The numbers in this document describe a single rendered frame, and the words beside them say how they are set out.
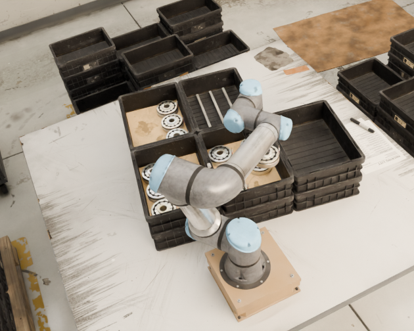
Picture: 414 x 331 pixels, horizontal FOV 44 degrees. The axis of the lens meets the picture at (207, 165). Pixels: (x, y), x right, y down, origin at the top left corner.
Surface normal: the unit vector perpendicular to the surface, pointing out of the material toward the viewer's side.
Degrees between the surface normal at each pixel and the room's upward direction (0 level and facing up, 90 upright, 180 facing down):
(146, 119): 0
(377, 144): 0
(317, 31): 0
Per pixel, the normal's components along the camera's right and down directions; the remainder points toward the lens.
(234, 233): 0.04, -0.63
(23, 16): 0.42, 0.62
